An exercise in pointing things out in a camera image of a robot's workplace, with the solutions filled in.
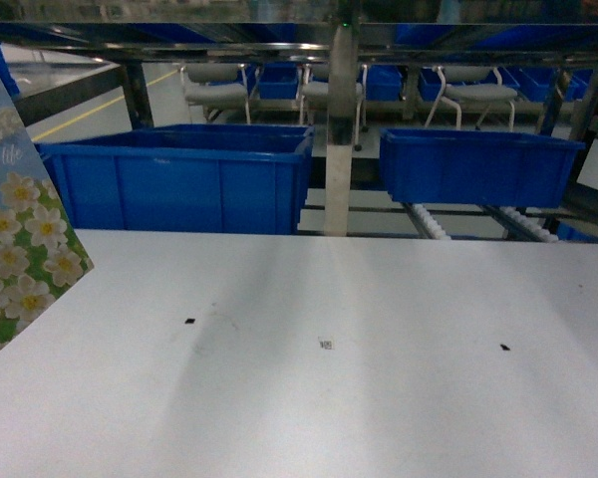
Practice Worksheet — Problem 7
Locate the flower gift bag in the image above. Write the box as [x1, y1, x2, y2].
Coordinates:
[0, 77, 94, 351]

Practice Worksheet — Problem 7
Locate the blue bin right on conveyor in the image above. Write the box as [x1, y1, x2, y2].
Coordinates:
[379, 128, 585, 208]

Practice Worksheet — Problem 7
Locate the large blue bin behind table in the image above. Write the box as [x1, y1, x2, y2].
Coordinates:
[37, 124, 314, 235]

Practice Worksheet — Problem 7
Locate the grey chair middle background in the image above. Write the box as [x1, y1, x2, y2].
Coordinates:
[298, 63, 368, 133]

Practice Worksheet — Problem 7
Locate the grey chair background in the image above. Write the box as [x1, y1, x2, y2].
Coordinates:
[424, 65, 518, 132]
[298, 63, 368, 133]
[179, 63, 251, 124]

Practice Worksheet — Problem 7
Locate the grey chair left background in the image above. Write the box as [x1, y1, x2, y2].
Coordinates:
[179, 63, 251, 124]

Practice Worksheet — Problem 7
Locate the grey chair right background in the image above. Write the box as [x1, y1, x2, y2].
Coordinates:
[424, 65, 518, 132]

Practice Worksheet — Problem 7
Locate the steel vertical post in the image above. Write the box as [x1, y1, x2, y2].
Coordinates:
[324, 23, 358, 237]

